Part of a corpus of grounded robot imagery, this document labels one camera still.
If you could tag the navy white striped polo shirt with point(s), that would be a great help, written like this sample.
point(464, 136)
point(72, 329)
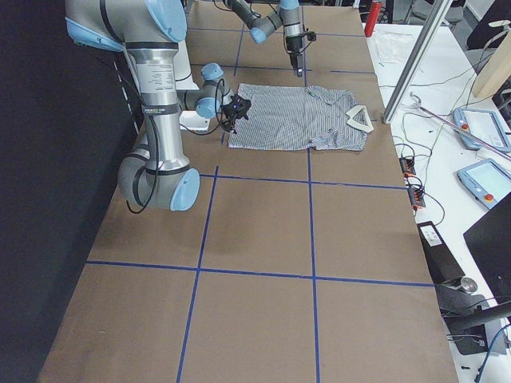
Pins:
point(296, 118)

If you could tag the black box with label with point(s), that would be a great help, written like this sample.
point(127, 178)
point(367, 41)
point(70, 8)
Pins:
point(441, 263)

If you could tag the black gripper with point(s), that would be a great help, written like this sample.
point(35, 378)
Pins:
point(232, 112)
point(293, 45)

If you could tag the blue teach pendant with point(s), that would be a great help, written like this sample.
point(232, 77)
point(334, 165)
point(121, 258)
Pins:
point(487, 181)
point(484, 125)

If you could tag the red cylinder bottle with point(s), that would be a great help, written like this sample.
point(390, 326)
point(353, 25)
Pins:
point(372, 17)

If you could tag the far blue teach pendant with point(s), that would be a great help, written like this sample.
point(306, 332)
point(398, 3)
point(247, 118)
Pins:
point(484, 125)

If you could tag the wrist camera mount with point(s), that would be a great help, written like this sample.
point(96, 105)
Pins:
point(310, 35)

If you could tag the aluminium frame post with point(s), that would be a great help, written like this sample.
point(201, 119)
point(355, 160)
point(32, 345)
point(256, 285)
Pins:
point(426, 36)

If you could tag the clear plastic bag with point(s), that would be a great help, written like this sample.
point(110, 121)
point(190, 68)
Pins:
point(393, 48)

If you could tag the beige wooden board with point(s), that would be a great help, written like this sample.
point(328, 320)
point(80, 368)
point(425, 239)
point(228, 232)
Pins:
point(497, 69)

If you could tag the black computer monitor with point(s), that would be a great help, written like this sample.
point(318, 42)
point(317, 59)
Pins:
point(488, 241)

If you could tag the orange black power strip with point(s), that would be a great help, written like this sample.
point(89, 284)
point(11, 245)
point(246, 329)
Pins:
point(407, 165)
point(416, 195)

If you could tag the metal reacher grabber tool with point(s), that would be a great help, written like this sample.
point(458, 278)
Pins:
point(471, 142)

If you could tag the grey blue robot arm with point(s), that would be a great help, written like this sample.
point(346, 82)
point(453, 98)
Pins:
point(287, 15)
point(156, 173)

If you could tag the near blue teach pendant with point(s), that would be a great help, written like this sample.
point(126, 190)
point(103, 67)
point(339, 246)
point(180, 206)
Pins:
point(487, 181)

